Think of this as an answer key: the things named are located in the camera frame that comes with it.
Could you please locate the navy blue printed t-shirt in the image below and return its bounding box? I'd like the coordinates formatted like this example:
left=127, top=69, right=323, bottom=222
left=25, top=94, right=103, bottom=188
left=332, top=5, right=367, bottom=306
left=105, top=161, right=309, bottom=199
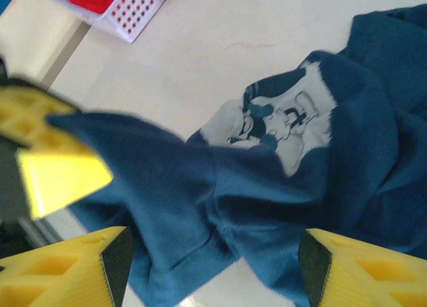
left=46, top=3, right=427, bottom=307

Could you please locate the lavender plastic basket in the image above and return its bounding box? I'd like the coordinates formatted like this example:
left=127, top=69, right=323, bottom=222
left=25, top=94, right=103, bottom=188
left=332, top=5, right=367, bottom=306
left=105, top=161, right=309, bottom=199
left=49, top=0, right=177, bottom=44

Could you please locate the aluminium side rail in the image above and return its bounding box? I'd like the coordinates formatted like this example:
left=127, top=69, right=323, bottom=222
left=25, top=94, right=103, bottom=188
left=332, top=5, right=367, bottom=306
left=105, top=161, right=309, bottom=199
left=39, top=18, right=93, bottom=93

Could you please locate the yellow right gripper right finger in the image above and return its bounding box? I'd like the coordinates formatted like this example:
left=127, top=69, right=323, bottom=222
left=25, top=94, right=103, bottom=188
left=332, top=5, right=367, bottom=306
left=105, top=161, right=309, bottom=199
left=298, top=228, right=427, bottom=307

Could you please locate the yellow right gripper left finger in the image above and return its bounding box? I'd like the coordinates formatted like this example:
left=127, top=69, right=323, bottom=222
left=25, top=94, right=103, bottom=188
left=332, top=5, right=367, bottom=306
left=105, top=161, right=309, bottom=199
left=0, top=226, right=134, bottom=307

